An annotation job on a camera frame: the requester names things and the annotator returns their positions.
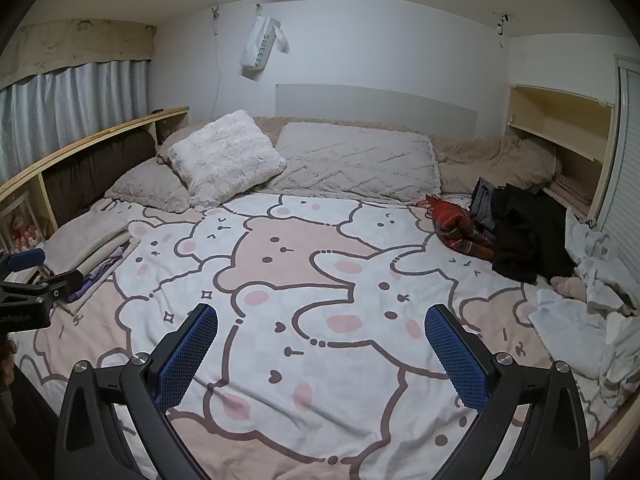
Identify long beige quilted pillow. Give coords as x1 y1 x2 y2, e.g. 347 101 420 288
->
260 122 441 198

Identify beige curtain valance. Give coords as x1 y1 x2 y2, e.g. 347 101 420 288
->
0 19 157 86

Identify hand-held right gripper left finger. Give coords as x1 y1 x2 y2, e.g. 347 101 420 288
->
54 303 219 480

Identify white hanging bag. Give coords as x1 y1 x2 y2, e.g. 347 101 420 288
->
239 15 291 80

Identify beige fleece blanket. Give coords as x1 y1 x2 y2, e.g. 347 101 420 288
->
157 116 558 196

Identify folded beige sheet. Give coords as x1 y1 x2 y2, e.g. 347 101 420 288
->
542 172 593 211

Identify white crumpled clothes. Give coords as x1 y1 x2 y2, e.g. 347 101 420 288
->
529 207 640 401

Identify pink sock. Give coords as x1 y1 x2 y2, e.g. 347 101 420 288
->
550 276 588 301

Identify bear printed blanket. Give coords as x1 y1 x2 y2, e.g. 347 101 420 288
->
15 192 621 480

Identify thin hanging cord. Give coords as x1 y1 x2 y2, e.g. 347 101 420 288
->
209 5 223 121

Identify boxed red doll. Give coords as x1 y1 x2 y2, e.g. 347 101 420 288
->
0 195 43 256

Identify folded cream garment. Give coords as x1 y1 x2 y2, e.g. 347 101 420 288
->
82 240 136 281

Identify red plaid scarf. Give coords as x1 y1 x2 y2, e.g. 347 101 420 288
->
417 194 496 261

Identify white fluffy pillow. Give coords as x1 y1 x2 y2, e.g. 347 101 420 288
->
167 110 288 200

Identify small beige pillow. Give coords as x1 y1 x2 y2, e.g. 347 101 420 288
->
105 160 193 213

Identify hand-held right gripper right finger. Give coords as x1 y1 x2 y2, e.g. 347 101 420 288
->
424 304 592 480

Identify folded purple garment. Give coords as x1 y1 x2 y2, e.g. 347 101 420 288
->
67 245 126 303

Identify pale striped curtain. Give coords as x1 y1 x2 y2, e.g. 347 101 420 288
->
0 59 152 176

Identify cream wall shelf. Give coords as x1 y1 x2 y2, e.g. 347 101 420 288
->
505 82 618 226

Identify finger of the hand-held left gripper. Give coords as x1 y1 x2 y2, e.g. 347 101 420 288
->
30 269 83 306
0 249 47 276

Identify black crumpled garment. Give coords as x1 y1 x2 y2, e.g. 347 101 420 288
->
490 182 576 285

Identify wooden headboard shelf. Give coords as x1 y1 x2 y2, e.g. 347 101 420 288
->
0 106 190 261

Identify grey blue garment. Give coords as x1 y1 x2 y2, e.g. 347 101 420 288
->
470 177 501 233

